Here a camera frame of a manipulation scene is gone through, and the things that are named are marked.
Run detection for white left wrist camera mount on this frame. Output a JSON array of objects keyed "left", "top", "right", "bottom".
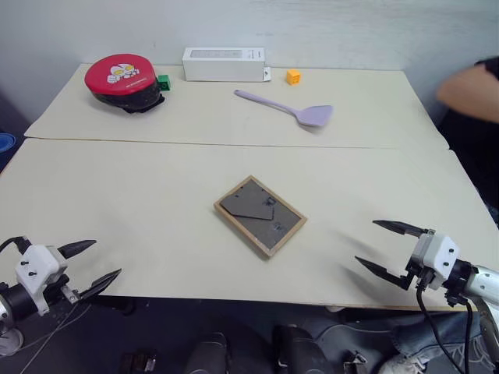
[{"left": 15, "top": 244, "right": 70, "bottom": 317}]

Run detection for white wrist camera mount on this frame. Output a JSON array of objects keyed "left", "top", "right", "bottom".
[
  {"left": 15, "top": 244, "right": 70, "bottom": 317},
  {"left": 422, "top": 233, "right": 461, "bottom": 291}
]

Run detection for dark rounded shape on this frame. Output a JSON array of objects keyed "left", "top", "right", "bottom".
[
  {"left": 272, "top": 324, "right": 329, "bottom": 374},
  {"left": 184, "top": 330, "right": 229, "bottom": 374}
]

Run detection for white rectangular carton box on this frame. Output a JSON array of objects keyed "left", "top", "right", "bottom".
[{"left": 181, "top": 47, "right": 271, "bottom": 83}]

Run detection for white sneaker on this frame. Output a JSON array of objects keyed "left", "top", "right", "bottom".
[{"left": 379, "top": 355, "right": 430, "bottom": 374}]

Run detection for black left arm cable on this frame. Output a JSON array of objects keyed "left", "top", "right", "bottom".
[{"left": 0, "top": 235, "right": 31, "bottom": 255}]

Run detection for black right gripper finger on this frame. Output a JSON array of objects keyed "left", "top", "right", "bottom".
[
  {"left": 372, "top": 219, "right": 426, "bottom": 238},
  {"left": 354, "top": 255, "right": 412, "bottom": 291}
]

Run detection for purple silicone spatula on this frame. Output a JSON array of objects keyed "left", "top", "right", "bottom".
[{"left": 233, "top": 89, "right": 334, "bottom": 129}]

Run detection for person blue jeans leg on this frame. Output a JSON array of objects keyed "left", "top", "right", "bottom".
[{"left": 318, "top": 310, "right": 499, "bottom": 374}]

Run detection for wooden picture frame face down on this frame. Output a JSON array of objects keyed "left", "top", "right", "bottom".
[{"left": 213, "top": 175, "right": 308, "bottom": 259}]

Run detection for thin grey wire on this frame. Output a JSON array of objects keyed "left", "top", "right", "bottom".
[{"left": 16, "top": 302, "right": 93, "bottom": 352}]

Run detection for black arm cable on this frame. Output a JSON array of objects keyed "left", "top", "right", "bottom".
[
  {"left": 416, "top": 285, "right": 475, "bottom": 374},
  {"left": 0, "top": 235, "right": 31, "bottom": 255}
]

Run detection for beige table cover sheet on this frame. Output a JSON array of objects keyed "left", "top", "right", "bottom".
[
  {"left": 0, "top": 138, "right": 499, "bottom": 312},
  {"left": 23, "top": 63, "right": 451, "bottom": 150}
]

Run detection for person black clothing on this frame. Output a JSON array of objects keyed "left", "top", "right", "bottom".
[{"left": 437, "top": 57, "right": 499, "bottom": 219}]

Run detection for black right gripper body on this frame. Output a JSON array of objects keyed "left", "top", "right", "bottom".
[{"left": 405, "top": 229, "right": 437, "bottom": 292}]

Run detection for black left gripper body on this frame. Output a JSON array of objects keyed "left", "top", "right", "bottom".
[{"left": 43, "top": 273, "right": 83, "bottom": 309}]

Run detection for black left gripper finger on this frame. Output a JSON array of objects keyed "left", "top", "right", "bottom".
[
  {"left": 58, "top": 239, "right": 97, "bottom": 260},
  {"left": 79, "top": 268, "right": 123, "bottom": 302}
]

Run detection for red round cartoon waffle maker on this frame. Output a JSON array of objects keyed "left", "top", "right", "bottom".
[{"left": 83, "top": 51, "right": 167, "bottom": 115}]

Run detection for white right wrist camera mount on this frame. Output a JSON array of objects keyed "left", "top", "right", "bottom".
[{"left": 422, "top": 233, "right": 461, "bottom": 291}]

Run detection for blue round object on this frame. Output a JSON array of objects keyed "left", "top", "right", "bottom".
[{"left": 0, "top": 132, "right": 16, "bottom": 156}]

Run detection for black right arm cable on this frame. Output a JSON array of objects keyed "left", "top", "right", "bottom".
[{"left": 416, "top": 285, "right": 475, "bottom": 374}]

